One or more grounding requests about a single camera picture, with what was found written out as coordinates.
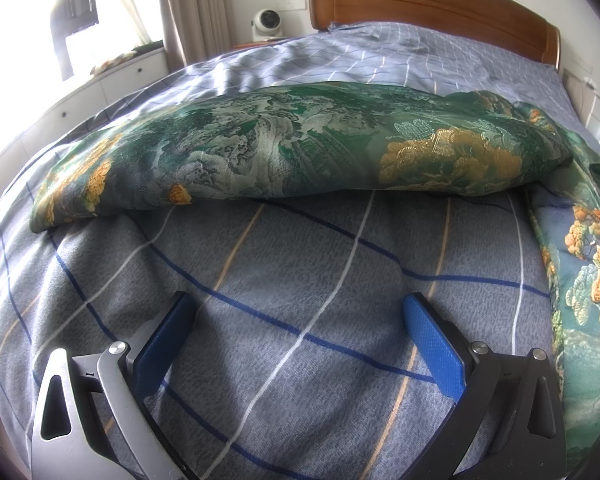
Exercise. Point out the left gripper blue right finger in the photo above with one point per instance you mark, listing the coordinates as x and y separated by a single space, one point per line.
529 442

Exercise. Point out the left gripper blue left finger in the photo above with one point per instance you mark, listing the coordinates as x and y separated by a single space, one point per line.
90 421

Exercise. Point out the green brocade padded jacket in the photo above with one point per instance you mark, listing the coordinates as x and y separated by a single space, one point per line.
299 219

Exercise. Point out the blue checked duvet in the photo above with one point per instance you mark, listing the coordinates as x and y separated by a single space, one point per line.
370 53

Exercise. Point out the grey desk with shelf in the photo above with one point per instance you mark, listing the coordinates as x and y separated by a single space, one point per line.
584 100

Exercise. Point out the white low drawer cabinet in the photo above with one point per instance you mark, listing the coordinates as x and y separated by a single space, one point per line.
82 103

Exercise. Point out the orange wooden nightstand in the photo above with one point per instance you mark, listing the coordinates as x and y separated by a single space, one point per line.
257 44

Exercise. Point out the white round desk fan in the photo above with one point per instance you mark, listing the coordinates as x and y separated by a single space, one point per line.
266 25

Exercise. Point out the beige curtain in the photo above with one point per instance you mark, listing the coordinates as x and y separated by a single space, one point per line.
195 30

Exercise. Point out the brown wooden headboard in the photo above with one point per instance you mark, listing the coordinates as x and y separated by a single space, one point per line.
500 23

